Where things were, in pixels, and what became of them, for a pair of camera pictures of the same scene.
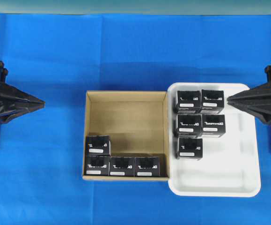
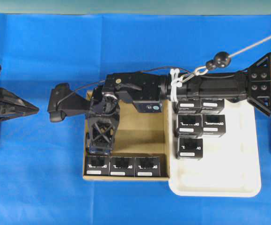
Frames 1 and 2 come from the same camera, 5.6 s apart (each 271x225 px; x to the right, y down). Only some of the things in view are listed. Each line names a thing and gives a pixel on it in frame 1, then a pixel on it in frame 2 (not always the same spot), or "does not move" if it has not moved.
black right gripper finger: [266, 102] → [105, 113]
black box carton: [98, 146] does not move
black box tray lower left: [190, 149] does not move
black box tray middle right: [213, 125] does not move
